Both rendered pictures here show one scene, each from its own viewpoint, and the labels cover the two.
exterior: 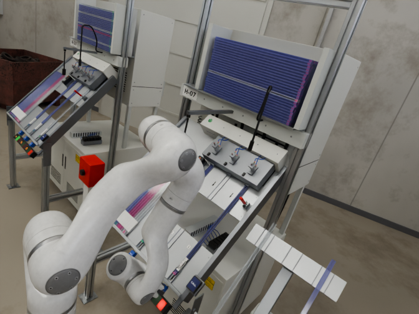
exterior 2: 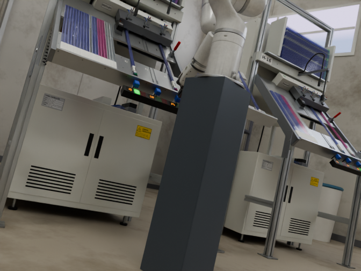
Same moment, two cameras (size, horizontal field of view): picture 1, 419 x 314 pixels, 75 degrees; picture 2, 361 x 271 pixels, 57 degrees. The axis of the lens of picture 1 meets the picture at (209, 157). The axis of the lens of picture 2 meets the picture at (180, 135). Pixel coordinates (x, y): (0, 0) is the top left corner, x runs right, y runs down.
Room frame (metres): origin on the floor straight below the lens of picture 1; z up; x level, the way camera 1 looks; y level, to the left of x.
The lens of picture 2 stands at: (0.08, 1.45, 0.35)
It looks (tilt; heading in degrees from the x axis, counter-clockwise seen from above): 7 degrees up; 296
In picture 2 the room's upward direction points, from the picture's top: 13 degrees clockwise
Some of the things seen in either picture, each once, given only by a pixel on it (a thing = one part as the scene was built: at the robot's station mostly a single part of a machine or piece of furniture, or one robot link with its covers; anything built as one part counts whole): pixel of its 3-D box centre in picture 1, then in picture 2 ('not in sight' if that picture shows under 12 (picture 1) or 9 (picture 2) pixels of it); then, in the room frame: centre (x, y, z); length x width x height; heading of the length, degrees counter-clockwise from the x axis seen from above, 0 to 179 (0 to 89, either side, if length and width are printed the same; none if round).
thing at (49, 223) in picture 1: (52, 259); (228, 6); (0.54, 0.34, 1.00); 0.19 x 0.12 x 0.24; 42
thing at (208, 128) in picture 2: not in sight; (197, 178); (0.52, 0.31, 0.35); 0.18 x 0.18 x 0.70; 73
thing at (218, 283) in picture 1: (204, 256); (77, 156); (1.48, -0.14, 0.31); 0.70 x 0.65 x 0.62; 54
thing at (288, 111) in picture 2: not in sight; (281, 158); (0.47, -1.21, 0.65); 1.01 x 0.73 x 1.29; 144
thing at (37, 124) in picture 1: (83, 132); not in sight; (2.19, 1.12, 0.66); 1.01 x 0.73 x 1.31; 144
